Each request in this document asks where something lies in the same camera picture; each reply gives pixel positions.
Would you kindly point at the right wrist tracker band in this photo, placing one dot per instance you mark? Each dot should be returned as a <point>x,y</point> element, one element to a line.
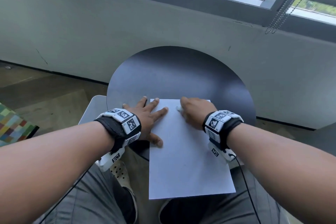
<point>217,124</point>

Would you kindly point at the person's left hand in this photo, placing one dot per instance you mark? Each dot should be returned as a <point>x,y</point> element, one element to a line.
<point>145,121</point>

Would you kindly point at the person's left forearm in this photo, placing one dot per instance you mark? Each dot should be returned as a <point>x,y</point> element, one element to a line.
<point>52,163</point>

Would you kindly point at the person's left little finger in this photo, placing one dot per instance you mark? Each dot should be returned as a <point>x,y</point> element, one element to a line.
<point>126,106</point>

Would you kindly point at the left wrist tracker band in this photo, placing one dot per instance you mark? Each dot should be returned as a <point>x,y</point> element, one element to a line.
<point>126,124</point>

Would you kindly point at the white chair seat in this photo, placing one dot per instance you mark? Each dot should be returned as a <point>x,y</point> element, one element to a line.
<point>91,111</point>

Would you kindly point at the person's left middle finger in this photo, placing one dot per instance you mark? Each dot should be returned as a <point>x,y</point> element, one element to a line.
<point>154,104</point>

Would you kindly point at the person's left leg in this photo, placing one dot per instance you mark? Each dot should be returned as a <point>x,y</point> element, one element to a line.
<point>91,200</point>

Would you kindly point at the white paper sheet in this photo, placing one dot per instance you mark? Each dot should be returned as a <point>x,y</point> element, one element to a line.
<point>183,163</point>

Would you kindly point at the person's left thumb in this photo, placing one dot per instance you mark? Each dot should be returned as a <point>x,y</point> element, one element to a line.
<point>157,141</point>

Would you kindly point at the person's leg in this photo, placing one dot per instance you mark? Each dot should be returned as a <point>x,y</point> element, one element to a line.
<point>91,200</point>
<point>223,210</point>

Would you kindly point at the colourful checkered cushion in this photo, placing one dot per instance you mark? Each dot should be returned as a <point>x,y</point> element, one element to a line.
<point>14,126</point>

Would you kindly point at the person's right fingers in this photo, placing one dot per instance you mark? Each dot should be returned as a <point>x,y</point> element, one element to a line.
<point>185,103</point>

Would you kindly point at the person's right leg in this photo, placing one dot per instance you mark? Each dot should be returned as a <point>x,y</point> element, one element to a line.
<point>223,210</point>

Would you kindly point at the white perforated shoe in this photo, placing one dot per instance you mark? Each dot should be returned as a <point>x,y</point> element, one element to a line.
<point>121,175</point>

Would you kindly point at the person's right hand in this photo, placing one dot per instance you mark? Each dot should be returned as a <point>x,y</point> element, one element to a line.
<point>198,112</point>

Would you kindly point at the wrist tracker band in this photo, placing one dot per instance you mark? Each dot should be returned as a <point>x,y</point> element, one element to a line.
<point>217,124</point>
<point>126,124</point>

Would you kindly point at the person's right forearm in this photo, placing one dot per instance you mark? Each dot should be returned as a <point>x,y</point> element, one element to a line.
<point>283,168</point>

